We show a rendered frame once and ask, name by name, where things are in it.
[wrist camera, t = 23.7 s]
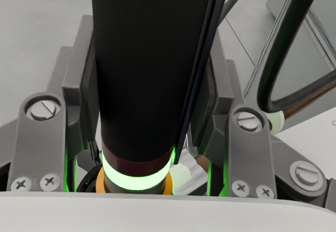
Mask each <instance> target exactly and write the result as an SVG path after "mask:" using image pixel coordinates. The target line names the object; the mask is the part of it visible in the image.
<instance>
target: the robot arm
mask: <svg viewBox="0 0 336 232"><path fill-rule="evenodd" d="M99 112H100V105H99V91H98V77H97V63H96V49H95V35H94V22H93V15H88V14H83V15H82V17H81V21H80V24H79V27H78V31H77V34H76V38H75V41H74V45H73V47H71V46H61V47H60V49H59V52H58V55H57V57H56V60H55V63H54V66H53V69H52V72H51V75H50V78H49V81H48V84H47V87H46V90H45V92H38V93H35V94H33V95H31V96H29V97H28V98H26V99H25V100H24V101H23V102H22V103H21V105H20V108H19V112H18V117H17V118H15V119H13V120H11V121H9V122H7V123H5V124H3V125H2V126H0V232H336V179H334V178H331V179H327V178H325V176H324V173H323V172H322V171H321V169H320V168H319V167H318V166H317V165H315V164H314V163H313V162H311V161H310V160H309V159H307V158H306V157H304V156H303V155H302V154H300V153H299V152H297V151H296V150H295V149H293V148H292V147H290V146H289V145H288V144H286V143H285V142H283V141H282V140H281V139H279V138H278V137H276V136H275V135H274V134H272V133H271V132H270V125H269V121H268V118H267V116H266V115H265V114H264V113H263V112H262V111H261V110H260V109H258V108H256V107H254V106H251V105H248V104H246V103H245V99H244V95H243V92H242V88H241V84H240V80H239V76H238V73H237V69H236V65H235V62H234V60H232V59H226V58H225V53H224V49H223V45H222V41H221V36H220V32H219V28H218V27H217V30H216V33H215V37H214V40H213V44H212V47H211V51H210V54H209V58H208V61H207V65H206V68H205V71H204V75H203V78H202V82H201V85H200V89H199V92H198V96H197V99H196V103H195V106H194V110H193V113H192V117H191V120H190V128H191V139H192V146H193V147H197V154H198V155H204V156H205V157H206V158H207V159H208V160H209V163H208V180H207V196H184V195H151V194H114V193H76V155H78V154H79V153H81V152H82V151H83V150H88V148H89V142H94V141H95V137H96V130H97V124H98V118H99Z"/></svg>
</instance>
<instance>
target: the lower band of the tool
mask: <svg viewBox="0 0 336 232"><path fill-rule="evenodd" d="M172 189H173V182H172V177H171V174H170V172H169V171H168V174H167V178H166V184H165V190H164V193H163V195H171V194H172ZM96 193H105V189H104V168H103V167H102V168H101V170H100V172H99V174H98V176H97V180H96Z"/></svg>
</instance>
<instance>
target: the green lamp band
mask: <svg viewBox="0 0 336 232"><path fill-rule="evenodd" d="M171 159H172V157H171ZM171 159H170V161H169V162H168V164H167V165H166V166H165V167H164V168H163V169H162V170H161V171H159V172H158V173H156V174H154V175H151V176H148V177H142V178H134V177H128V176H125V175H122V174H120V173H118V172H117V171H115V170H114V169H113V168H112V167H111V166H109V164H108V163H107V162H106V160H105V158H104V155H103V152H102V161H103V167H104V170H105V172H106V174H107V176H108V177H109V178H110V179H111V180H112V181H113V182H114V183H115V184H117V185H119V186H120V187H123V188H126V189H129V190H144V189H148V188H150V187H153V186H155V185H156V184H158V183H159V182H160V181H161V180H162V179H163V178H164V177H165V176H166V174H167V172H168V170H169V167H170V163H171Z"/></svg>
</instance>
